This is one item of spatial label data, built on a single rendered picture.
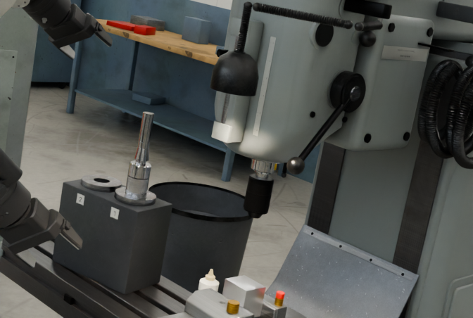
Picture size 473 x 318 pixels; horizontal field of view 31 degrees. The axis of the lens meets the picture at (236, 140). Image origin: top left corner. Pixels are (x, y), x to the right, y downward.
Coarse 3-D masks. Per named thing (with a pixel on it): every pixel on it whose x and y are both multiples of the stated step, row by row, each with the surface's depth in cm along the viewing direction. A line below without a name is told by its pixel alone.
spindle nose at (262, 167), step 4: (252, 160) 155; (256, 160) 154; (252, 164) 155; (256, 164) 154; (260, 164) 153; (264, 164) 153; (268, 164) 153; (272, 164) 154; (252, 168) 155; (256, 168) 154; (260, 168) 153; (264, 168) 153; (268, 168) 153; (272, 168) 154; (276, 168) 155; (264, 172) 154; (268, 172) 154; (272, 172) 154
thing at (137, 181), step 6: (132, 174) 180; (138, 174) 180; (144, 174) 180; (132, 180) 180; (138, 180) 180; (144, 180) 181; (126, 186) 182; (132, 186) 180; (138, 186) 180; (144, 186) 181; (126, 192) 182; (132, 192) 181; (138, 192) 181; (144, 192) 182
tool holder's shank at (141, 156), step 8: (144, 112) 180; (144, 120) 178; (152, 120) 179; (144, 128) 179; (144, 136) 179; (144, 144) 179; (136, 152) 180; (144, 152) 180; (136, 160) 181; (144, 160) 180
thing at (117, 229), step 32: (64, 192) 186; (96, 192) 183; (96, 224) 182; (128, 224) 177; (160, 224) 183; (64, 256) 188; (96, 256) 183; (128, 256) 178; (160, 256) 186; (128, 288) 180
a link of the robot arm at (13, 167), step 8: (0, 152) 141; (0, 160) 141; (8, 160) 142; (0, 168) 142; (8, 168) 142; (16, 168) 144; (0, 176) 143; (8, 176) 143; (16, 176) 144; (0, 184) 144; (8, 184) 144; (0, 192) 143; (8, 192) 145; (0, 200) 144
